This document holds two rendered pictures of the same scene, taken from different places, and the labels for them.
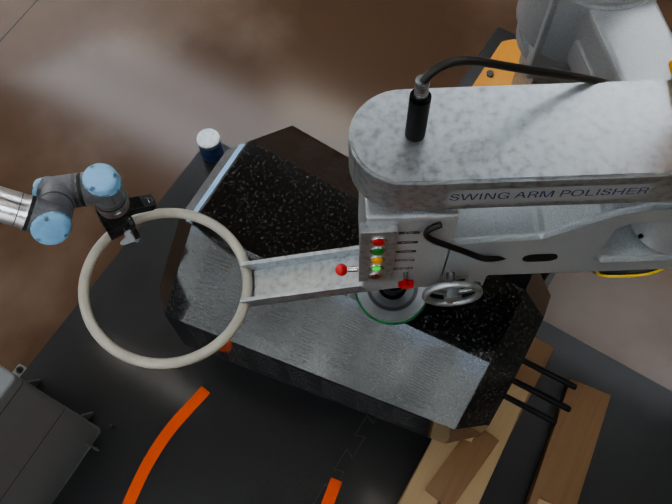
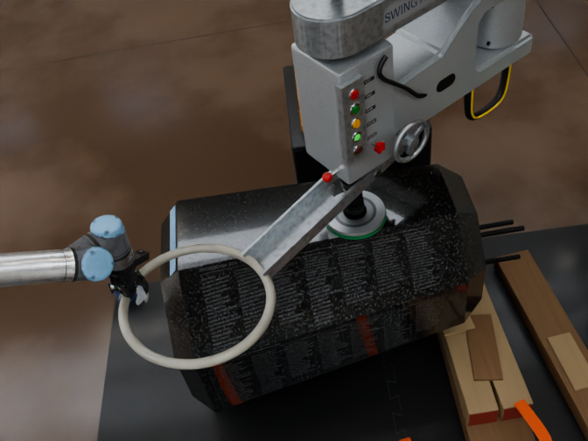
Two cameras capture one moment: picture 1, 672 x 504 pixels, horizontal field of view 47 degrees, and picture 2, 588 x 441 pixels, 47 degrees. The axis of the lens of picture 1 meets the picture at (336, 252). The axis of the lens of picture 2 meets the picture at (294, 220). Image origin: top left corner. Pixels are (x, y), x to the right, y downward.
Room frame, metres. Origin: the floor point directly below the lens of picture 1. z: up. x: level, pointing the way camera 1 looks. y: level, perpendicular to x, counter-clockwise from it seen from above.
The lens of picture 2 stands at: (-0.49, 0.84, 2.65)
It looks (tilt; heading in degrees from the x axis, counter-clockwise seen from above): 47 degrees down; 330
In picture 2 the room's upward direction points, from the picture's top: 10 degrees counter-clockwise
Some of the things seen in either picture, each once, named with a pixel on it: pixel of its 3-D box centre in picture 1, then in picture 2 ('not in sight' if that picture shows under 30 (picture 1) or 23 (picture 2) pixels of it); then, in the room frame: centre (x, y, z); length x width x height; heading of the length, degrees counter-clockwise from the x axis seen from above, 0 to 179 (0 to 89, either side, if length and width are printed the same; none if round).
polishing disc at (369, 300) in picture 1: (392, 287); (354, 212); (0.81, -0.16, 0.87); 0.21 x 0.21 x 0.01
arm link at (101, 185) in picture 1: (103, 187); (109, 237); (0.99, 0.61, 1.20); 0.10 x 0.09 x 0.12; 99
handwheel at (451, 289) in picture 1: (451, 280); (402, 136); (0.69, -0.28, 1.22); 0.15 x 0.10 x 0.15; 90
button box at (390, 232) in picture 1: (376, 253); (352, 121); (0.69, -0.09, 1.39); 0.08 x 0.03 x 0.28; 90
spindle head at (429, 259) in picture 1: (436, 216); (366, 94); (0.81, -0.24, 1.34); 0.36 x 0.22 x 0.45; 90
